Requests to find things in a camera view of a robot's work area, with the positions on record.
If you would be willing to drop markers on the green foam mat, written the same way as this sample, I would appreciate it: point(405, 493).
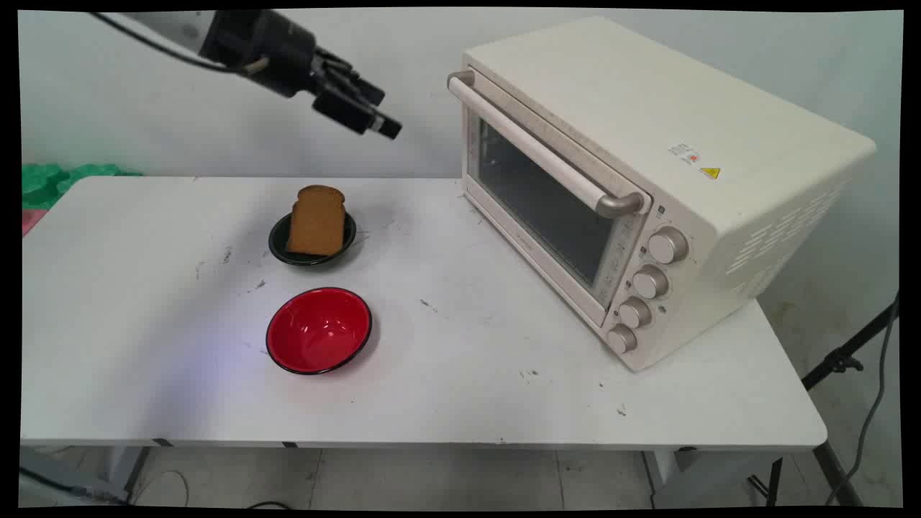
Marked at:
point(79, 176)

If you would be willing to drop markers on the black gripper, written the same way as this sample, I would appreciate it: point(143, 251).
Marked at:
point(262, 50)

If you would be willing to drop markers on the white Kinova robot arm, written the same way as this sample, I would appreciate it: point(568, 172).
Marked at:
point(162, 27)

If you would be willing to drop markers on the white table leg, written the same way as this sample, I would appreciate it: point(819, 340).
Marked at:
point(124, 471)

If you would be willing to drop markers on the brown bread slice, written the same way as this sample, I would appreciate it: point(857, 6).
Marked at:
point(316, 219)

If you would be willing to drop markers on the red bowl with black rim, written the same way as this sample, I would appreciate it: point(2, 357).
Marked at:
point(319, 331)

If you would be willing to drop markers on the dark green bowl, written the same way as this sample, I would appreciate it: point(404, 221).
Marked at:
point(279, 244)

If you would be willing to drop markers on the black tripod stand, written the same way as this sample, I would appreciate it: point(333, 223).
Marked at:
point(838, 360)

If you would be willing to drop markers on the yellow warning sticker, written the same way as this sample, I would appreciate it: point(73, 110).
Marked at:
point(709, 173)

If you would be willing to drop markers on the pink foam mat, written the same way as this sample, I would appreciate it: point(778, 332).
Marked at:
point(30, 220)

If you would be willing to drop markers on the cream toaster oven body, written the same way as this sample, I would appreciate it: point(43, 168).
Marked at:
point(719, 122)

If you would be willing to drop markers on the silver oven knob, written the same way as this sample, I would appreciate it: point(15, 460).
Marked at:
point(650, 281)
point(622, 338)
point(668, 245)
point(634, 312)

